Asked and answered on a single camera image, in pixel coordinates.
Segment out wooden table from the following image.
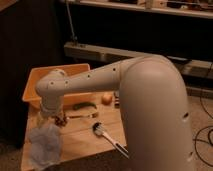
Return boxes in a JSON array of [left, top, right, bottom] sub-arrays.
[[21, 92, 126, 171]]

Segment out yellow plastic bin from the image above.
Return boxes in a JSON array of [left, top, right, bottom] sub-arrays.
[[22, 63, 92, 108]]

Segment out white handled dish brush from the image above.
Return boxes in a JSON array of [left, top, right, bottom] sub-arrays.
[[92, 122, 129, 158]]

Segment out dark grape bunch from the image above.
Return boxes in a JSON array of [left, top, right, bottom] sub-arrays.
[[55, 116, 67, 127]]

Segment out grey shelf rail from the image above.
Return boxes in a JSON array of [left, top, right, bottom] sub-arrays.
[[64, 42, 213, 80]]

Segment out green chili pepper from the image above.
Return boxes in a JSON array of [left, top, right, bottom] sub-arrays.
[[72, 102, 97, 110]]

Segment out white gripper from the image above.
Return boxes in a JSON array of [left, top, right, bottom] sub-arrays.
[[37, 103, 62, 127]]

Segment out yellow onion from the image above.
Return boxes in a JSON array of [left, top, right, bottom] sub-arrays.
[[101, 93, 112, 105]]

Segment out grey cloth towel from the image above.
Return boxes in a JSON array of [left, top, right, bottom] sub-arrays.
[[28, 124, 62, 171]]

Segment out black floor cables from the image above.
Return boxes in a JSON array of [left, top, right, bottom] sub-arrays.
[[193, 63, 213, 168]]

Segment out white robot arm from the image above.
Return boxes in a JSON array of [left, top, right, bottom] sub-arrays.
[[35, 55, 196, 171]]

